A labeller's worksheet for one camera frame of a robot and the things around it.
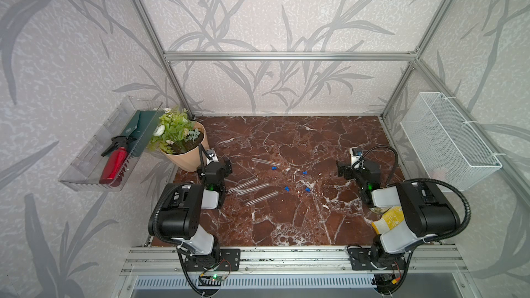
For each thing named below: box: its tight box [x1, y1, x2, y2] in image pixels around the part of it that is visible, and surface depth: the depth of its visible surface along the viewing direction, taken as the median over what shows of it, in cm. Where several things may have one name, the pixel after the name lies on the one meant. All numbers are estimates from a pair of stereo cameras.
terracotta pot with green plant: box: [147, 106, 209, 173], surface depth 86 cm
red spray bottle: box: [99, 135, 137, 187], surface depth 61 cm
